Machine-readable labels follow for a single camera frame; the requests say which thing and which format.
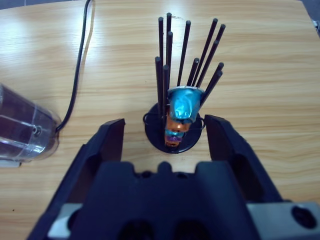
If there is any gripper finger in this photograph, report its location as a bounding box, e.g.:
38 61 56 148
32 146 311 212
204 114 285 204
27 117 126 240

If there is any white capsule coffee machine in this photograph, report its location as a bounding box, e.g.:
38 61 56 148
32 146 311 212
0 159 21 169

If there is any large teal coffee capsule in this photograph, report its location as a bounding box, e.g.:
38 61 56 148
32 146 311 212
167 85 205 124

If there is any small teal coffee capsule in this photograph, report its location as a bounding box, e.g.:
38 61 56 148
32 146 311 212
164 128 185 138

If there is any black capsule holder stand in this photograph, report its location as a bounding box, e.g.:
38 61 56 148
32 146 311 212
143 12 227 154

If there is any clear water tank grey lid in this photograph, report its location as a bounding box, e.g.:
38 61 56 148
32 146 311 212
0 82 63 163

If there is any black power cable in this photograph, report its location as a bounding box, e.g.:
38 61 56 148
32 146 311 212
55 0 93 133

